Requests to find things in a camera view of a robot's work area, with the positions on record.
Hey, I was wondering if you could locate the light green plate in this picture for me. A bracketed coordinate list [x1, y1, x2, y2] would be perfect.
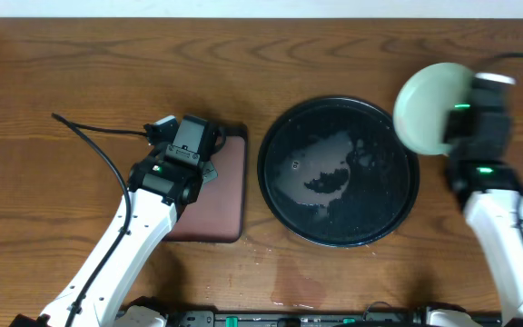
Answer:
[392, 63, 473, 155]

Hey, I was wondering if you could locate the green and yellow sponge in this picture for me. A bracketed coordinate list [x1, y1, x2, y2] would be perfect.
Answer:
[202, 161, 218, 184]

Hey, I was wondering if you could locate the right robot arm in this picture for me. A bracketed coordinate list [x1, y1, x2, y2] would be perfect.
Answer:
[443, 73, 523, 326]

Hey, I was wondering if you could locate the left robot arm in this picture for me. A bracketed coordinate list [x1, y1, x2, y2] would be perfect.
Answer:
[12, 115, 226, 327]

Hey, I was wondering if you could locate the round black tray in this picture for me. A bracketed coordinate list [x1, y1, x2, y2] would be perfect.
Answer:
[257, 95, 420, 247]

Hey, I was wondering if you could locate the left black cable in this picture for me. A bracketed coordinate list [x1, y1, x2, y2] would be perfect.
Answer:
[51, 113, 149, 327]

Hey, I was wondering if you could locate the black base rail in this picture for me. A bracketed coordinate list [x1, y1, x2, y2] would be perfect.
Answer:
[115, 297, 503, 327]

